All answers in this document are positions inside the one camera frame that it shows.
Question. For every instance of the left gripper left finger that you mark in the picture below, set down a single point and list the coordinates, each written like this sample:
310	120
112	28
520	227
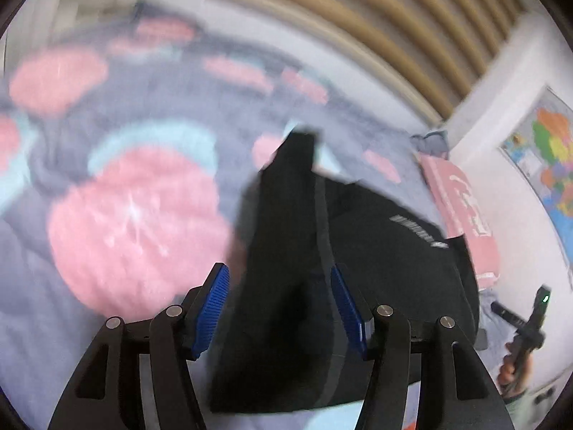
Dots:
105	390

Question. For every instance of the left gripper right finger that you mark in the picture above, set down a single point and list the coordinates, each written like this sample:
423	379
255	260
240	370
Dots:
456	390

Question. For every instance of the black hooded jacket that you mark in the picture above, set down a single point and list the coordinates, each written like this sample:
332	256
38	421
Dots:
324	251

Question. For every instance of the person right hand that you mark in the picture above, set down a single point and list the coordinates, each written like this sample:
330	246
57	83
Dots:
513	382

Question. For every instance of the pink pillow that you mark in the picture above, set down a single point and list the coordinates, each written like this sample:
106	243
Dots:
457	203

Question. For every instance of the grey floral bed blanket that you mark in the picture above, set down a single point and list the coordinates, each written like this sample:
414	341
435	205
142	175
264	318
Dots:
130	159

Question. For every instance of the striped window blind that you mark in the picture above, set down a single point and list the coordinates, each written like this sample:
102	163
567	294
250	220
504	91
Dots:
433	52

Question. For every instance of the white bookshelf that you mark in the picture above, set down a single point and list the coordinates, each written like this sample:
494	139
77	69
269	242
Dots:
37	21

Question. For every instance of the colourful wall map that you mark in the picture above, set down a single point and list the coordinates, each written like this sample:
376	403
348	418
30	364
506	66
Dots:
540	147

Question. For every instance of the grey pillow by wall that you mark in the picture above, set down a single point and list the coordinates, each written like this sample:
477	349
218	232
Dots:
434	143

